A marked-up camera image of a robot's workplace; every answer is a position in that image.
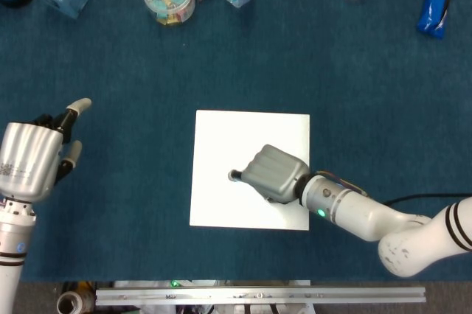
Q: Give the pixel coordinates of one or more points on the blue fabric pouch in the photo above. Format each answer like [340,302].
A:
[431,8]

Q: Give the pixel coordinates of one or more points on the brown tape roll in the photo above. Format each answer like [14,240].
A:
[70,303]

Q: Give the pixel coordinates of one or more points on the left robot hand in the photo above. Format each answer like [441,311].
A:
[29,159]

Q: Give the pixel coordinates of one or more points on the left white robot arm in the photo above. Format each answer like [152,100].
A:
[9,247]

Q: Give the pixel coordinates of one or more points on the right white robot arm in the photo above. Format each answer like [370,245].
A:
[354,207]

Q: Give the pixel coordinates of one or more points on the aluminium profile rail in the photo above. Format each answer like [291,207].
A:
[258,296]

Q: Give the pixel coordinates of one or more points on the blue felt table cloth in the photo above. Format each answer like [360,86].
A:
[368,89]

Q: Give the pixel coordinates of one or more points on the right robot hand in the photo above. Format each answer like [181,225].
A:
[276,174]

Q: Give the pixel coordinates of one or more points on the white paper sheet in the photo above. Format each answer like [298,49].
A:
[221,137]

